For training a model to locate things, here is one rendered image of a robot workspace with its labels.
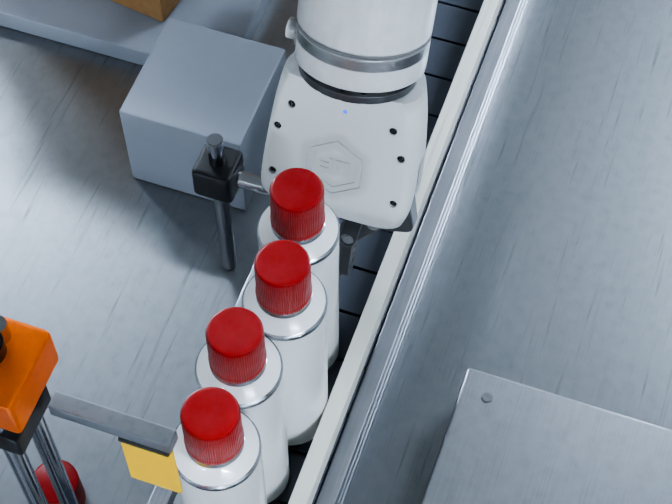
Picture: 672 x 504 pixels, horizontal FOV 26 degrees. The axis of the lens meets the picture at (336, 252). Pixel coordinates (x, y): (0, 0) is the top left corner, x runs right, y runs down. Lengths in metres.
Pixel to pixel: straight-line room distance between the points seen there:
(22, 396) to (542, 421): 0.44
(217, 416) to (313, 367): 0.13
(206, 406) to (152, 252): 0.37
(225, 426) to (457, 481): 0.26
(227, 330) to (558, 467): 0.30
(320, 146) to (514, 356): 0.27
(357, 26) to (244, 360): 0.21
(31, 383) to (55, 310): 0.44
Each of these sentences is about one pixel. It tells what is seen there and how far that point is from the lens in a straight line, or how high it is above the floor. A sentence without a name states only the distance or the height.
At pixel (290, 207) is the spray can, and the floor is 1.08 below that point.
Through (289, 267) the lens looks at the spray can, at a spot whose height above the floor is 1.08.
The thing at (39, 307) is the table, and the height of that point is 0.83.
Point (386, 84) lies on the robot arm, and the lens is 0.88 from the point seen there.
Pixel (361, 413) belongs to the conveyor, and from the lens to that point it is 1.02.
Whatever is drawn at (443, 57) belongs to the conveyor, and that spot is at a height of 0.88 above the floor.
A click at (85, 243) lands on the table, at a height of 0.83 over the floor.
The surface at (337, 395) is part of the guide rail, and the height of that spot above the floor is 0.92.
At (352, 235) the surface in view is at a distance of 0.98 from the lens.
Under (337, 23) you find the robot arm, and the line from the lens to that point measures 0.86.
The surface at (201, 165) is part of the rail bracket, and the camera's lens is 1.02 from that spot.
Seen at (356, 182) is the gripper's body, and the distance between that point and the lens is 0.93.
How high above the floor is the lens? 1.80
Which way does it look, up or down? 58 degrees down
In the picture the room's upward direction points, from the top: straight up
